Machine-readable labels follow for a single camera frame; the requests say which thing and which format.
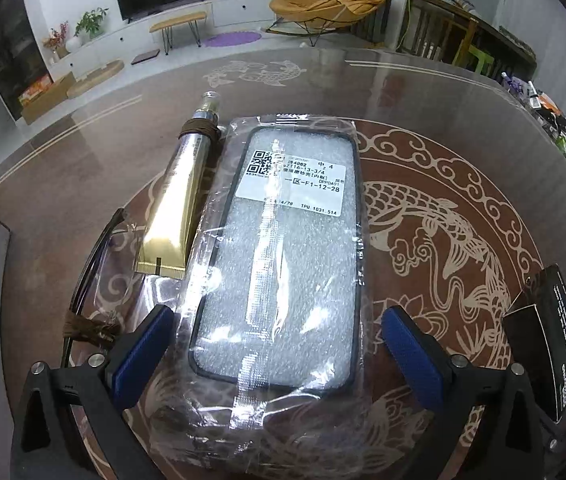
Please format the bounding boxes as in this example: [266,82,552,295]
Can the orange lounge chair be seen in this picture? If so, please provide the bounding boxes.
[265,0,398,46]

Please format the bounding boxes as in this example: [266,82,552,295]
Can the orange printed box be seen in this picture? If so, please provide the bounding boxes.
[18,74,54,106]

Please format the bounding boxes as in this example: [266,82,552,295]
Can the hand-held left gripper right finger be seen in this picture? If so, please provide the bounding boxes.
[380,306,547,480]

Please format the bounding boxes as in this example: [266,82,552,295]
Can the bagged black phone case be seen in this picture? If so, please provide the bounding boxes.
[149,112,434,480]

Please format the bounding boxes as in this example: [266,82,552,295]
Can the gold cream tube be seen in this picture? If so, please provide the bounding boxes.
[134,91,224,281]

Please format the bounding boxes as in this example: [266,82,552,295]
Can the wooden bench with metal legs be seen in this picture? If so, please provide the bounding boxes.
[149,10,208,56]

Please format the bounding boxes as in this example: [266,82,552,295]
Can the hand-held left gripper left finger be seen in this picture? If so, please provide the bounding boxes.
[8,304,176,480]

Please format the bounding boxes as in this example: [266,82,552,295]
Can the red flower arrangement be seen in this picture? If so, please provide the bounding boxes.
[43,21,71,61]

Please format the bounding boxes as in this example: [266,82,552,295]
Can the wooden dining chair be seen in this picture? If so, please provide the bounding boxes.
[395,0,479,68]

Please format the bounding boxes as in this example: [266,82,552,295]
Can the black rectangular box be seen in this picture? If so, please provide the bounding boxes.
[502,265,566,424]

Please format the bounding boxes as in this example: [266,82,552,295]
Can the green leafy potted plant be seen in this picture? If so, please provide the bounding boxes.
[74,7,110,41]

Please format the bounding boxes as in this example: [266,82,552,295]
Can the green plastic stool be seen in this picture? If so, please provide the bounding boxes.
[456,44,495,76]

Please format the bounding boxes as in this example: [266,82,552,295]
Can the white television cabinet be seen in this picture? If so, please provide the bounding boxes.
[45,0,284,68]

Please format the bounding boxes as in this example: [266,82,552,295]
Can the clutter of small bottles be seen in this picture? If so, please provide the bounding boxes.
[500,72,566,196]

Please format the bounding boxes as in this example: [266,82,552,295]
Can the beige oval floor cushion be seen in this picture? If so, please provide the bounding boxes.
[65,59,126,100]

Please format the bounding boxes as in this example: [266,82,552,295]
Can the black thin eyeglasses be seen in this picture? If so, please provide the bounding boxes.
[60,207,126,376]

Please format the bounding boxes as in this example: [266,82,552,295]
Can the brown hair tie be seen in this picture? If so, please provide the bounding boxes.
[63,312,124,346]
[183,115,227,144]

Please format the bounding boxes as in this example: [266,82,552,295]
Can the brown cardboard box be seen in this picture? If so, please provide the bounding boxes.
[20,71,78,125]

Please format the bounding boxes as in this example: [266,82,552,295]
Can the purple round mat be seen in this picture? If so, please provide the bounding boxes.
[205,31,262,49]

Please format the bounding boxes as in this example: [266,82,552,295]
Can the glass display cabinet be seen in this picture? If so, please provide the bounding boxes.
[0,0,48,121]

